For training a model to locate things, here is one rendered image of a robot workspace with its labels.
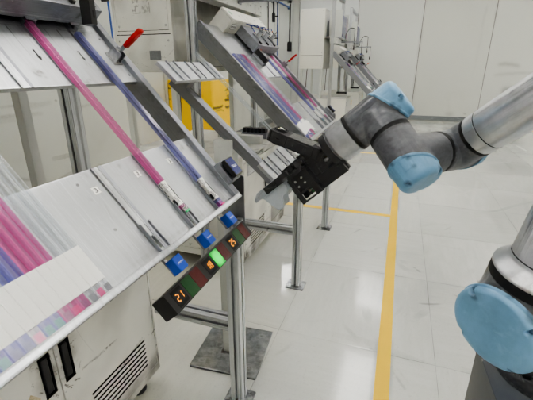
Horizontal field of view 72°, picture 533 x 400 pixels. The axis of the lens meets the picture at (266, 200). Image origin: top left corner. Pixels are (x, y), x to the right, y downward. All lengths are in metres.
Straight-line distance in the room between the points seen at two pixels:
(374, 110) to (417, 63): 7.54
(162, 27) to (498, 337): 1.71
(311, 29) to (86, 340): 4.72
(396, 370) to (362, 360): 0.12
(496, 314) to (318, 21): 4.90
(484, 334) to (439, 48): 7.79
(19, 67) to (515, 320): 0.85
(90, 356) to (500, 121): 1.03
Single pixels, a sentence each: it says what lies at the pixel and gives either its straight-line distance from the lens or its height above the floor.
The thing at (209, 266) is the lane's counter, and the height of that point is 0.65.
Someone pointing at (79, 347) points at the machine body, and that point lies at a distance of 1.07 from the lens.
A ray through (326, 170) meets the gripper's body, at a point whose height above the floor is 0.84.
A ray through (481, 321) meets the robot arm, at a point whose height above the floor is 0.72.
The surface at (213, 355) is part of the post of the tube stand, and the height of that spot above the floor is 0.01.
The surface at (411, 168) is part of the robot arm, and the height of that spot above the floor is 0.88.
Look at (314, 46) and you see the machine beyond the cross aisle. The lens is 5.24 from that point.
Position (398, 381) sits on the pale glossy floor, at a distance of 1.50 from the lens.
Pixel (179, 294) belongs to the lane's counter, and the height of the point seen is 0.66.
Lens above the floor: 1.03
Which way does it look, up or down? 20 degrees down
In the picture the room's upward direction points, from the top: straight up
